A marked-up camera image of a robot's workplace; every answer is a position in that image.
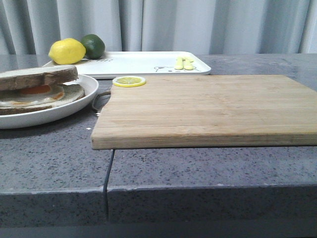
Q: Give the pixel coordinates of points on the yellow plastic fork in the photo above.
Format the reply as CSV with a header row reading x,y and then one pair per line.
x,y
187,63

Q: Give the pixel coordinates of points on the grey curtain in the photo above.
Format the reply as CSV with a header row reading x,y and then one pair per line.
x,y
197,26

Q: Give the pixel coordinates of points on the fried egg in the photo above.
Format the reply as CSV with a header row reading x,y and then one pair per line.
x,y
31,96

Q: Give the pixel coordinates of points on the lemon slice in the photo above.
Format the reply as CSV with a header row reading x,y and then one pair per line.
x,y
129,81

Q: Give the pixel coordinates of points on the white round plate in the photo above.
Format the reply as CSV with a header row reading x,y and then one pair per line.
x,y
90,86

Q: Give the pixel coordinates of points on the bread slice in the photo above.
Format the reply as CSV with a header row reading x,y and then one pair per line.
x,y
37,76
72,93

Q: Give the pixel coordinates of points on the white rectangular tray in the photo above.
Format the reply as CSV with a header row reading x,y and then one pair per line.
x,y
114,64

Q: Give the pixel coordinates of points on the green lime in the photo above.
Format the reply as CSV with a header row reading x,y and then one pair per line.
x,y
94,46

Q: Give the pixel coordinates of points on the metal cutting board handle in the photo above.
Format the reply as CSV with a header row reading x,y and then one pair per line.
x,y
96,99

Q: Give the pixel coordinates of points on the wooden cutting board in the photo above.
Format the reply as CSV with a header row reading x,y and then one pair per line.
x,y
208,111

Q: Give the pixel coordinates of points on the front yellow lemon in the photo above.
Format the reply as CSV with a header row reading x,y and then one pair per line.
x,y
67,51

